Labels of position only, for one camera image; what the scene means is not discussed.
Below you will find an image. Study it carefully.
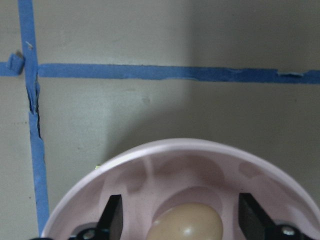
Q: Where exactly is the beige egg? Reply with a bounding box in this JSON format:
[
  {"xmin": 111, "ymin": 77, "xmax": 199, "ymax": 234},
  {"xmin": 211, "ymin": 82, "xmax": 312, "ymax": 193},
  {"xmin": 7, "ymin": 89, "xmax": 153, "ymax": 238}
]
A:
[{"xmin": 146, "ymin": 203, "xmax": 224, "ymax": 240}]

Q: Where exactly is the pink bowl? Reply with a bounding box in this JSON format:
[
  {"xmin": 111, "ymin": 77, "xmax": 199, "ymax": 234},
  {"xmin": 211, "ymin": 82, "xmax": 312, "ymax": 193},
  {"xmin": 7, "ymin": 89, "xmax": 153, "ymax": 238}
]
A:
[{"xmin": 42, "ymin": 138, "xmax": 320, "ymax": 240}]

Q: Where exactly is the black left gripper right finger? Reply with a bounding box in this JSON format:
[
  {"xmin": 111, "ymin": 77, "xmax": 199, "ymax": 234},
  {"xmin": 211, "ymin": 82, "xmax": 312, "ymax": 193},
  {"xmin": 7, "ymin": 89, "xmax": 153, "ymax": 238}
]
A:
[{"xmin": 238, "ymin": 193, "xmax": 276, "ymax": 240}]

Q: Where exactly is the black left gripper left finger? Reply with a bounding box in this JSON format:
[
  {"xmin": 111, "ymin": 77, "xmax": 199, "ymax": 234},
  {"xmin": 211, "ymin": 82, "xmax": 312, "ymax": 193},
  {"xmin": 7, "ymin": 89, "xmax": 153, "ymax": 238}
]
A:
[{"xmin": 96, "ymin": 194, "xmax": 124, "ymax": 240}]

